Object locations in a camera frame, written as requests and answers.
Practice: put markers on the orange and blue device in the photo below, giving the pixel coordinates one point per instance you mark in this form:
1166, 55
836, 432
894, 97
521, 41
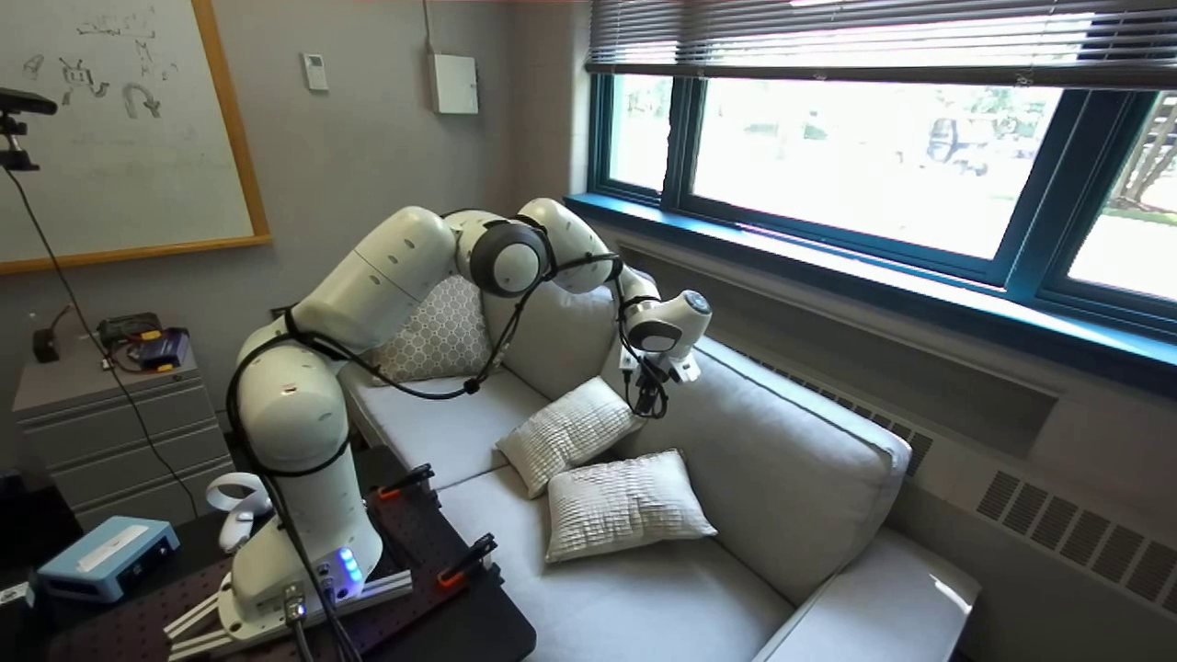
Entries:
152, 351

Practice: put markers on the grey lattice patterned pillow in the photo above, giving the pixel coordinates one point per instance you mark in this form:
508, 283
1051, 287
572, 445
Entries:
447, 337

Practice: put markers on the grey fabric sofa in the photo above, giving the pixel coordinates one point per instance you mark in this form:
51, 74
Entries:
759, 455

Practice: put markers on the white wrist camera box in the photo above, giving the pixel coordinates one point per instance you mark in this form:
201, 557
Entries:
620, 369

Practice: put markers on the light blue box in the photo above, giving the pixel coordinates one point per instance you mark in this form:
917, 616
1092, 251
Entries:
104, 557

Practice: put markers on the black camera on stand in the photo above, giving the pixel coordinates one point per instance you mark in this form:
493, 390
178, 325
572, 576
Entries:
23, 104

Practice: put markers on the white wall box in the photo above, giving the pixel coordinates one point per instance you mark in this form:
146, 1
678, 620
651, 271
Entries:
454, 85

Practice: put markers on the dark heater vent grille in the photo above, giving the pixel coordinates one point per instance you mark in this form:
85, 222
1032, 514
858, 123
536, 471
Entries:
1078, 537

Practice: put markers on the cream pleated pillow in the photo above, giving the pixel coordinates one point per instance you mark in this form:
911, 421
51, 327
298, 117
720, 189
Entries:
568, 432
628, 506

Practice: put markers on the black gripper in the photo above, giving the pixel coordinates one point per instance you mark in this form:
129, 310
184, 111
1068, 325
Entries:
650, 374

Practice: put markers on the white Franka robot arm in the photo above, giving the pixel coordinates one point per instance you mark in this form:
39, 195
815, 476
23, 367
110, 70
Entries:
381, 276

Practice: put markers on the grey window blinds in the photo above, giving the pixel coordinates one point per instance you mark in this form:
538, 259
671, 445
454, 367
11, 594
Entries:
858, 37

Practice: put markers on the grey drawer cabinet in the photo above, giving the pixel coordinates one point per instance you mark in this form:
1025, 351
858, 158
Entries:
97, 455

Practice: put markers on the silver base mounting plate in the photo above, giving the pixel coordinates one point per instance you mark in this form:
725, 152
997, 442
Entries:
369, 590

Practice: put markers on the small black desk gadget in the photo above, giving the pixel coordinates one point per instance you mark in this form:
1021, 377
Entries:
47, 347

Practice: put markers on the black robot table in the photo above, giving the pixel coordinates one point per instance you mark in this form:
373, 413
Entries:
466, 620

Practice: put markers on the white VR controller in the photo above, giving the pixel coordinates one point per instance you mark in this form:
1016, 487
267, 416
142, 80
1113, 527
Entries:
234, 532

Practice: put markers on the wide blue framed window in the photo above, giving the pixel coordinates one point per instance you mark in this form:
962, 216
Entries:
680, 134

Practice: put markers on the white wall thermostat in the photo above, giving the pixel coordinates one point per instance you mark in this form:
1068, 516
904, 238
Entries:
315, 70

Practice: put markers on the wood framed whiteboard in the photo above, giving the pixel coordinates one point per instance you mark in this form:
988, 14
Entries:
123, 158

